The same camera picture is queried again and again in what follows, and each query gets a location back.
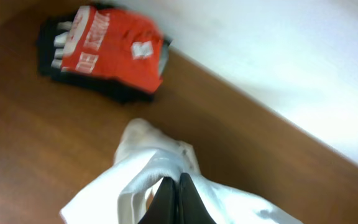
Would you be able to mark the black folded t-shirt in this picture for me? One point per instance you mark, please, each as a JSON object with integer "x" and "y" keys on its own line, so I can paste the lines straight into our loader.
{"x": 50, "y": 43}

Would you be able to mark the grey folded garment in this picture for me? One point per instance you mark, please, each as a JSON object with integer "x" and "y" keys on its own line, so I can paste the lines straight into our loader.
{"x": 164, "y": 55}

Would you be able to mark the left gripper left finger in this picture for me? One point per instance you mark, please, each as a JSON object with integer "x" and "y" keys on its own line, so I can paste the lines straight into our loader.
{"x": 162, "y": 209}

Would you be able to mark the white t-shirt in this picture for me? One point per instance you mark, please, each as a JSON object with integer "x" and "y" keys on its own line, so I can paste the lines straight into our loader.
{"x": 143, "y": 158}

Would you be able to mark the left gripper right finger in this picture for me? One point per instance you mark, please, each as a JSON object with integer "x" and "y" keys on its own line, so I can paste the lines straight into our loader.
{"x": 191, "y": 209}

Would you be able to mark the red folded t-shirt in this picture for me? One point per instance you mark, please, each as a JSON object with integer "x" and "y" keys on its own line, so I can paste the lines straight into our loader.
{"x": 114, "y": 44}

